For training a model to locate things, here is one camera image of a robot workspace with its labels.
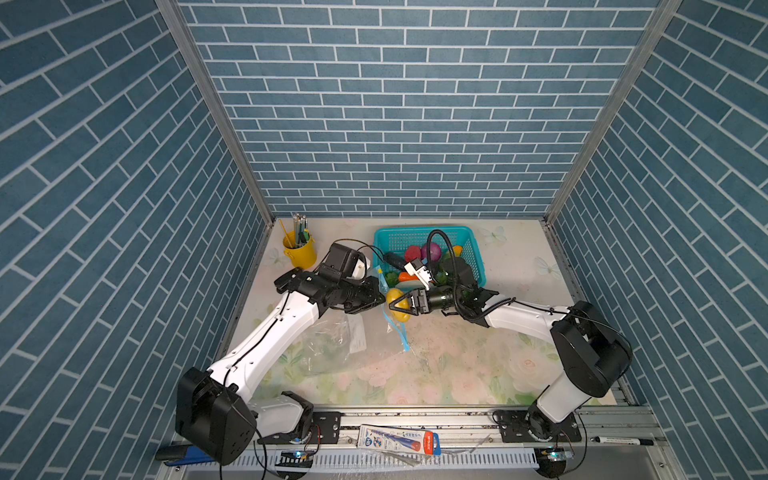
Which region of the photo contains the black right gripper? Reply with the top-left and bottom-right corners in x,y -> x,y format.
390,288 -> 463,317

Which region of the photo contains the yellow toy potato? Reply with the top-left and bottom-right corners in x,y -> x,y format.
386,288 -> 411,323

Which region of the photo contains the clear zip top bag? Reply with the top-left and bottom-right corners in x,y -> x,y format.
281,271 -> 411,376

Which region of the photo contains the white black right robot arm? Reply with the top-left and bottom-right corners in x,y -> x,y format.
386,285 -> 633,441

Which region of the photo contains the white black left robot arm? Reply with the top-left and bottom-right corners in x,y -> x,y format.
175,268 -> 385,465

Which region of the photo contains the orange toy carrot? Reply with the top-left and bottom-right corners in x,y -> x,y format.
398,272 -> 419,283

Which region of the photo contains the teal plastic basket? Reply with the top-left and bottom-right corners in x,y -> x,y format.
373,226 -> 486,287

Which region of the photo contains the red toy pepper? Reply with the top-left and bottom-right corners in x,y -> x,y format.
404,245 -> 422,262

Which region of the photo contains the black toy eggplant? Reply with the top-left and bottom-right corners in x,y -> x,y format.
383,252 -> 407,271

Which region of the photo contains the purple toy onion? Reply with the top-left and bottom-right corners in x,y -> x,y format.
420,242 -> 443,263

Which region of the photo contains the yellow metal pen bucket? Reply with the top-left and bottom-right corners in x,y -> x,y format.
283,236 -> 317,270

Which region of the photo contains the black stapler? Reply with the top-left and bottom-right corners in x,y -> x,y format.
274,267 -> 303,294

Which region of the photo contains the blue box cutter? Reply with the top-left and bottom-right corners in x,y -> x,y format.
155,444 -> 214,467

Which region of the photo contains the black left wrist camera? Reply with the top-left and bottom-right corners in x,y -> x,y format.
318,242 -> 369,282

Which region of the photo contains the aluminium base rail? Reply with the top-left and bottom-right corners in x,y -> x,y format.
155,405 -> 684,479

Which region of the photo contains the black marker on rail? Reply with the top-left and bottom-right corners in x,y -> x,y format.
592,436 -> 655,446

